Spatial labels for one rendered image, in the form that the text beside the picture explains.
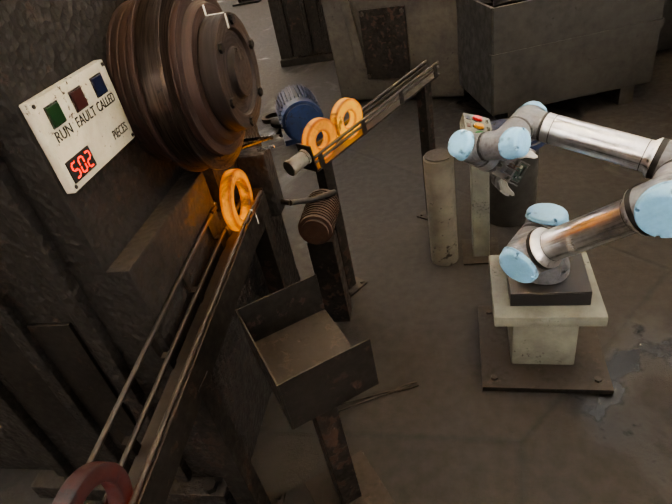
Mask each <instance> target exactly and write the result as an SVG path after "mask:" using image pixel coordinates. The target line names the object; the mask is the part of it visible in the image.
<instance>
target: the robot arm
mask: <svg viewBox="0 0 672 504"><path fill-rule="evenodd" d="M531 139H534V140H537V141H541V142H544V143H547V144H551V145H554V146H557V147H561V148H564V149H567V150H571V151H574V152H577V153H581V154H584V155H587V156H591V157H594V158H597V159H601V160H604V161H607V162H611V163H614V164H617V165H621V166H624V167H627V168H631V169H634V170H637V171H640V172H642V174H643V176H644V177H645V178H648V179H650V180H649V181H647V182H644V183H642V184H639V185H637V186H635V187H633V188H630V189H628V190H627V191H626V192H625V193H624V196H623V199H621V200H619V201H616V202H614V203H612V204H609V205H607V206H604V207H602V208H600V209H597V210H595V211H592V212H590V213H588V214H585V215H583V216H580V217H578V218H575V219H573V220H571V221H569V219H568V216H569V215H568V212H567V211H566V210H565V209H564V208H563V207H561V206H559V205H556V204H552V203H539V204H535V205H532V206H530V207H529V208H528V209H527V211H526V214H525V217H526V221H525V223H524V225H523V226H522V227H521V228H520V230H519V231H518V232H517V233H516V234H515V236H514V237H513V238H512V239H511V241H510V242H509V243H508V244H507V246H506V247H504V248H503V250H502V252H501V254H500V256H499V263H500V266H501V268H502V269H503V271H504V272H505V273H506V274H507V275H508V276H509V277H511V278H512V279H514V280H516V281H518V282H521V283H531V282H532V283H535V284H539V285H553V284H557V283H560V282H562V281H563V280H565V279H566V278H567V277H568V275H569V273H570V261H569V258H568V257H570V256H573V255H575V254H578V253H581V252H584V251H587V250H590V249H593V248H596V247H599V246H602V245H605V244H608V243H611V242H614V241H617V240H619V239H622V238H625V237H628V236H631V235H634V234H637V233H639V234H641V235H643V236H654V237H655V236H660V238H672V140H670V139H667V138H661V139H658V140H652V139H648V138H645V137H641V136H637V135H633V134H630V133H626V132H622V131H618V130H615V129H611V128H607V127H603V126H599V125H596V124H592V123H588V122H584V121H581V120H577V119H573V118H569V117H566V116H562V115H558V114H554V113H551V112H547V109H546V107H545V106H544V105H543V104H541V103H540V102H538V101H529V102H526V103H525V104H524V105H522V106H521V107H519V108H518V109H517V110H516V111H515V113H514V114H513V115H512V116H511V117H510V118H509V119H508V120H507V121H506V122H505V123H504V124H503V125H502V126H501V127H500V128H499V129H497V130H494V131H487V132H480V133H472V132H471V131H467V130H458V131H456V132H455V133H454V134H453V135H452V136H451V137H450V139H449V142H448V151H449V153H450V154H451V155H452V156H453V157H455V158H456V159H457V160H459V161H463V162H465V163H467V164H469V165H472V166H474V167H475V168H478V169H480V170H482V171H487V172H490V175H491V182H492V184H493V185H494V186H495V187H496V188H497V189H498V190H499V191H500V192H501V193H502V194H504V195H505V196H509V195H511V196H514V192H513V191H512V190H511V189H510V188H509V186H508V183H510V184H512V185H515V184H514V183H512V182H510V180H512V181H514V182H516V183H519V182H520V180H521V178H522V177H523V175H524V174H525V172H526V170H527V169H528V167H529V166H530V164H528V163H526V162H524V161H522V160H520V159H523V158H532V159H536V158H538V156H537V155H536V154H535V153H536V151H535V150H533V149H531V148H530V146H531ZM507 178H508V179H507ZM506 179H507V180H506ZM507 182H508V183H507ZM515 186H517V185H515Z"/></svg>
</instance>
